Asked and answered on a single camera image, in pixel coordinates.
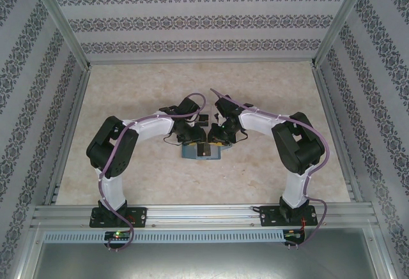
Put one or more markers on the blue leather card holder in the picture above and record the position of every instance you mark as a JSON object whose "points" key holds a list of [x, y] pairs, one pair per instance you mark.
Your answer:
{"points": [[189, 154]]}

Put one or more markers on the black card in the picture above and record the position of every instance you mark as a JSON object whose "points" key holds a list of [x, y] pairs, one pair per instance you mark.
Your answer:
{"points": [[203, 120], [204, 148]]}

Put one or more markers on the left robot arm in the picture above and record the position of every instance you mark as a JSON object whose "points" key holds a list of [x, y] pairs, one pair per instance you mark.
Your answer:
{"points": [[153, 129]]}

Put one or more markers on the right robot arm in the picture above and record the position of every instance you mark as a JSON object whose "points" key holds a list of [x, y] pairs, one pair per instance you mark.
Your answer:
{"points": [[260, 122]]}

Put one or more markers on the small circuit board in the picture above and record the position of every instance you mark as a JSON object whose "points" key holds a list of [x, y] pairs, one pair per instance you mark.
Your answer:
{"points": [[294, 234], [118, 235]]}

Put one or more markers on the grey metal panel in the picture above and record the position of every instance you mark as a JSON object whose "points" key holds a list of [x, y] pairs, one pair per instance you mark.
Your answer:
{"points": [[207, 260]]}

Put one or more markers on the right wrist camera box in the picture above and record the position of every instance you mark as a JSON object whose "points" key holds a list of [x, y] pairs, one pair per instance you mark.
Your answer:
{"points": [[226, 106]]}

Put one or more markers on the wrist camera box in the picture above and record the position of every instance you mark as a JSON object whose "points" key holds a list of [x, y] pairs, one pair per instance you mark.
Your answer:
{"points": [[188, 106], [226, 106]]}

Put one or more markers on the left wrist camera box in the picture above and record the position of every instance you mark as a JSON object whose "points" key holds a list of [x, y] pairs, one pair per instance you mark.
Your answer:
{"points": [[188, 106]]}

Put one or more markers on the aluminium rail beam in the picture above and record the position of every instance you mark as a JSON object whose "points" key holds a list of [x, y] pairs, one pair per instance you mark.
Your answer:
{"points": [[201, 215]]}

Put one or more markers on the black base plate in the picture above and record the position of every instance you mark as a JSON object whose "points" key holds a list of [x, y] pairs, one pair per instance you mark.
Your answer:
{"points": [[268, 216], [140, 216]]}

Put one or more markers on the aluminium side rail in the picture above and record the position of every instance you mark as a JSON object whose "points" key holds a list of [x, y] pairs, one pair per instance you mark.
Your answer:
{"points": [[65, 138], [338, 138]]}

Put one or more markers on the aluminium frame post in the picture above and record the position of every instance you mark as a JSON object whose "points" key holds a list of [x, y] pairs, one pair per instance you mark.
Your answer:
{"points": [[343, 20], [60, 20]]}

